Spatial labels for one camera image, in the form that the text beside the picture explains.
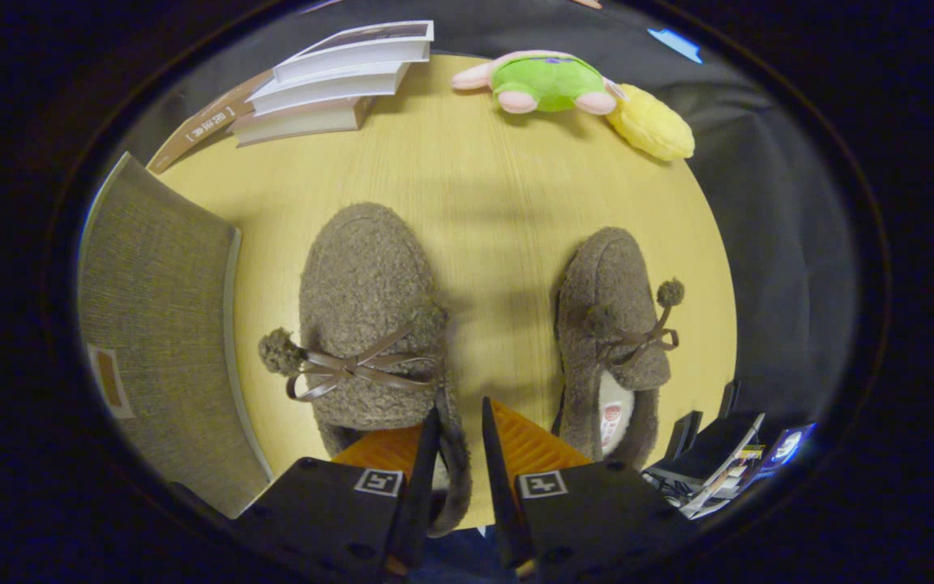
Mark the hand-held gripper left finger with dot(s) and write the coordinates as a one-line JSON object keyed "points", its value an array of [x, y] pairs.
{"points": [[418, 495]]}

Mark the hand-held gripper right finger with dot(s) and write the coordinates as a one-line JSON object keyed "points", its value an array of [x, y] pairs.
{"points": [[501, 495]]}

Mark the brown fuzzy shoe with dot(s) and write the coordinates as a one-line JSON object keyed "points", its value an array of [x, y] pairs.
{"points": [[362, 284], [609, 284]]}

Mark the grey fabric storage box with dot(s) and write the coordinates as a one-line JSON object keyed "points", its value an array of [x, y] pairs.
{"points": [[159, 324]]}

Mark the black stand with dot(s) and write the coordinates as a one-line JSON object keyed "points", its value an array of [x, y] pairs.
{"points": [[684, 434]]}

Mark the pile of printed papers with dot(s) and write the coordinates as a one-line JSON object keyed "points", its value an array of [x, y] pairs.
{"points": [[718, 483]]}

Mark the blue printed card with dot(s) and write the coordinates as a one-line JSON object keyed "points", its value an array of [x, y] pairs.
{"points": [[787, 448]]}

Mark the yellow plush toy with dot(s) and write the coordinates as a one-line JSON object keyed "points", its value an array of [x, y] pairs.
{"points": [[649, 126]]}

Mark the pink and green plush toy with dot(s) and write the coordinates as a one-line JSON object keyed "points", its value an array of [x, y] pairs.
{"points": [[548, 81]]}

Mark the brown book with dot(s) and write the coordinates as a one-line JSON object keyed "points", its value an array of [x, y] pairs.
{"points": [[207, 122]]}

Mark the white book with portrait cover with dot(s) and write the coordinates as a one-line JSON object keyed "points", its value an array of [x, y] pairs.
{"points": [[353, 53]]}

